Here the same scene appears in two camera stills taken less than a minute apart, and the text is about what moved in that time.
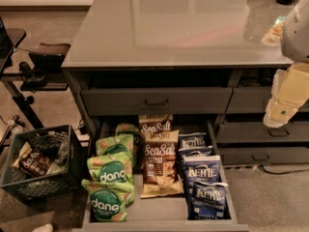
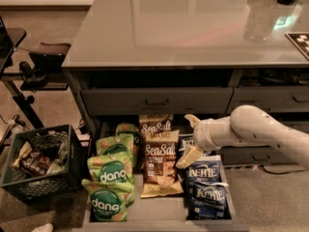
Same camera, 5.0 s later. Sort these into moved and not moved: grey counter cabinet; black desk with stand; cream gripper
Moved: cream gripper
Not moved: grey counter cabinet; black desk with stand
